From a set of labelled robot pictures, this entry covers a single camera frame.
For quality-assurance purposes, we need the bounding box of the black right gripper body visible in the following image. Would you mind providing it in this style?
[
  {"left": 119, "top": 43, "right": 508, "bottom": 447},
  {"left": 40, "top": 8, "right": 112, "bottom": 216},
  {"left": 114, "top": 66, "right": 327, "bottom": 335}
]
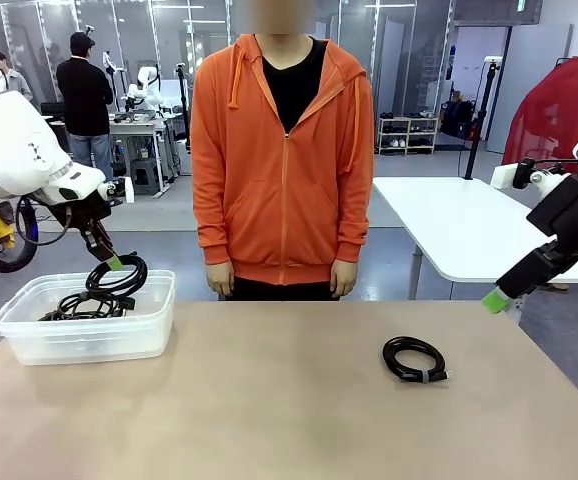
[{"left": 526, "top": 174, "right": 578, "bottom": 261}]

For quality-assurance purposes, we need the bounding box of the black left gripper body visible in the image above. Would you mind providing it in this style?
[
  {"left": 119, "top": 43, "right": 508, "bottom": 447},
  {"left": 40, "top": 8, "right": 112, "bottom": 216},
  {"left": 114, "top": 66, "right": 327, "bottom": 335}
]
[{"left": 51, "top": 194, "right": 113, "bottom": 236}]

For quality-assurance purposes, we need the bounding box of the black cable gold connector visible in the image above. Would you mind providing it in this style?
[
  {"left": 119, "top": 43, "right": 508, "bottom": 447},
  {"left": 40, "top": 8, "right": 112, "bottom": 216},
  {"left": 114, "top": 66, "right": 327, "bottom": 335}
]
[{"left": 85, "top": 254, "right": 149, "bottom": 296}]

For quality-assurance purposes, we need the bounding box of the black power cable round plug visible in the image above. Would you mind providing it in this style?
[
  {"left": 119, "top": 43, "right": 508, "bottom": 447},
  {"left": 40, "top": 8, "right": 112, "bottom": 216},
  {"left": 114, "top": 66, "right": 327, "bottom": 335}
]
[{"left": 57, "top": 292, "right": 136, "bottom": 316}]

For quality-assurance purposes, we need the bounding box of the black cable silver connector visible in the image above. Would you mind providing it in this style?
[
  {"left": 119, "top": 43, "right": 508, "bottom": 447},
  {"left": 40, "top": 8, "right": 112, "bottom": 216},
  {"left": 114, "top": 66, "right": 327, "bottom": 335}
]
[{"left": 382, "top": 335, "right": 453, "bottom": 385}]

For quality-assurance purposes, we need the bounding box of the person's right forearm orange sleeve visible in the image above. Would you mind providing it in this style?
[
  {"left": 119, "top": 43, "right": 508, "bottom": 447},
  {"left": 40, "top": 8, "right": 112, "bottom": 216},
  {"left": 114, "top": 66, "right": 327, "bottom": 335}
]
[{"left": 195, "top": 199, "right": 236, "bottom": 266}]

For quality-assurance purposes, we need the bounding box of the person's left forearm orange sleeve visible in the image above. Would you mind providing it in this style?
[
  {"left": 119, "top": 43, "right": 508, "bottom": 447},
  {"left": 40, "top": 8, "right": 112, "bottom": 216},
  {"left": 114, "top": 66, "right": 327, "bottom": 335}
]
[{"left": 335, "top": 199, "right": 371, "bottom": 264}]

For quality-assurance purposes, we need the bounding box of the person's right hand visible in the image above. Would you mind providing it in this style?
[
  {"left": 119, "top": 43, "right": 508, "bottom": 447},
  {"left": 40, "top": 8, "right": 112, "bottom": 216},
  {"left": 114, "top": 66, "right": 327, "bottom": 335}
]
[{"left": 206, "top": 262, "right": 235, "bottom": 296}]

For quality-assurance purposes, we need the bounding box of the person's left hand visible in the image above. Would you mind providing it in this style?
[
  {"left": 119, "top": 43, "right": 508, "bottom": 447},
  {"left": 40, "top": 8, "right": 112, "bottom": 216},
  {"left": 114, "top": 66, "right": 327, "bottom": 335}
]
[{"left": 328, "top": 259, "right": 358, "bottom": 296}]

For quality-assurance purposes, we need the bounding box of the grey plastic stool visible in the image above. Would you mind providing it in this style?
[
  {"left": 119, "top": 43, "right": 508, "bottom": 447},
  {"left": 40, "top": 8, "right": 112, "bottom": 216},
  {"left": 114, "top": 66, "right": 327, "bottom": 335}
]
[{"left": 129, "top": 159, "right": 164, "bottom": 196}]

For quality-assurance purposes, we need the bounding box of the translucent plastic storage container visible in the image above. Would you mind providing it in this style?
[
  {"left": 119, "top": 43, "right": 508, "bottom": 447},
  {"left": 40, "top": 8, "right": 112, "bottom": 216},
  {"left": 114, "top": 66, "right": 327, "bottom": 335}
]
[{"left": 0, "top": 269, "right": 177, "bottom": 366}]

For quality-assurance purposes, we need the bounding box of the red sheer cloth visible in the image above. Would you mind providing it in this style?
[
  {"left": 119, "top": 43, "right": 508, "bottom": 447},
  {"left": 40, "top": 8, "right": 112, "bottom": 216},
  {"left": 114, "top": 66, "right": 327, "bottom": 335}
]
[{"left": 501, "top": 49, "right": 578, "bottom": 174}]

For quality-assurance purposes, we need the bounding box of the white workbench with equipment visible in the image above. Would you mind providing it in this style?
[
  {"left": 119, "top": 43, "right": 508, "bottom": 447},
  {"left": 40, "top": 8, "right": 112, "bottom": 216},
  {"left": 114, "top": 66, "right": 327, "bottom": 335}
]
[{"left": 108, "top": 112, "right": 183, "bottom": 196}]

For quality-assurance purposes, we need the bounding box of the large white table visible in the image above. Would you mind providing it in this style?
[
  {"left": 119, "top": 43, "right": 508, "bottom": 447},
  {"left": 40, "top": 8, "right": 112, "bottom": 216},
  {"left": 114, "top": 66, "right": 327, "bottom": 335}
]
[{"left": 372, "top": 176, "right": 578, "bottom": 311}]

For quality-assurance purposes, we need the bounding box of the black tripod stand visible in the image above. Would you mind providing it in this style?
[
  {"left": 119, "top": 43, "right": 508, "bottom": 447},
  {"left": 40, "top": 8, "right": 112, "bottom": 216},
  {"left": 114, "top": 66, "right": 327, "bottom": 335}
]
[
  {"left": 462, "top": 57, "right": 501, "bottom": 181},
  {"left": 175, "top": 62, "right": 193, "bottom": 176}
]

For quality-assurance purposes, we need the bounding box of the person in black jacket cap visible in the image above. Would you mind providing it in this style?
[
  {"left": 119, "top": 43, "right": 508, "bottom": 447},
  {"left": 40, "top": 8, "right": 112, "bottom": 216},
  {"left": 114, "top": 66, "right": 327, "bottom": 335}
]
[{"left": 56, "top": 31, "right": 115, "bottom": 171}]

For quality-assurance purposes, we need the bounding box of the person in grey jacket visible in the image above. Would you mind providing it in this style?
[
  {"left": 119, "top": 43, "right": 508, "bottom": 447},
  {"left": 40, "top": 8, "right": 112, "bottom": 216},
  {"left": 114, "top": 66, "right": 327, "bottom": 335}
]
[{"left": 0, "top": 51, "right": 34, "bottom": 104}]

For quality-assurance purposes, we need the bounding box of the white shoe rack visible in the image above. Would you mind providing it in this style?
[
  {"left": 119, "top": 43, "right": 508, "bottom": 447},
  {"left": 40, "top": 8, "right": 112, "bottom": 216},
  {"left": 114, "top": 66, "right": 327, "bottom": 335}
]
[{"left": 377, "top": 115, "right": 440, "bottom": 156}]

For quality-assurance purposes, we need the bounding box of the person in orange hoodie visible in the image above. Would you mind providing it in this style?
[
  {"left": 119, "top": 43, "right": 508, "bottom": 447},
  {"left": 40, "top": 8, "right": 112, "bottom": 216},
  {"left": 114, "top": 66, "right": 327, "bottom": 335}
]
[{"left": 191, "top": 0, "right": 375, "bottom": 302}]

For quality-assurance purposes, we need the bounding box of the thin black left gripper cable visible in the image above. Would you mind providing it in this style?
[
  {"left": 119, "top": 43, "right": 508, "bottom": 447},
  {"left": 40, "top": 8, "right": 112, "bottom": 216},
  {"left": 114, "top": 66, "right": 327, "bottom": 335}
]
[{"left": 16, "top": 197, "right": 78, "bottom": 247}]

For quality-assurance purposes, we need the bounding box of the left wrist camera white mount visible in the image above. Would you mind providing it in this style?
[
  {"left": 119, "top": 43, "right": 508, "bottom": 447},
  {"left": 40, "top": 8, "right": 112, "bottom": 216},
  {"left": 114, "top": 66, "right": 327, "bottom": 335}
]
[{"left": 96, "top": 177, "right": 135, "bottom": 205}]

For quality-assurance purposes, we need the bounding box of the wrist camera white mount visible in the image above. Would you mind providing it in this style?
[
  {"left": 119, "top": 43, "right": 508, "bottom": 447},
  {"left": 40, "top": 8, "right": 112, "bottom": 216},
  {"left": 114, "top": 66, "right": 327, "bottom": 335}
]
[
  {"left": 96, "top": 177, "right": 135, "bottom": 205},
  {"left": 490, "top": 158, "right": 570, "bottom": 197}
]

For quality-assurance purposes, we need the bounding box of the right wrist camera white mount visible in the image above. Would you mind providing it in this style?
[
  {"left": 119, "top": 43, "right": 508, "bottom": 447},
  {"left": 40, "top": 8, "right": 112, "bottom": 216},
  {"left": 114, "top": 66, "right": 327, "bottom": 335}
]
[{"left": 490, "top": 158, "right": 570, "bottom": 197}]

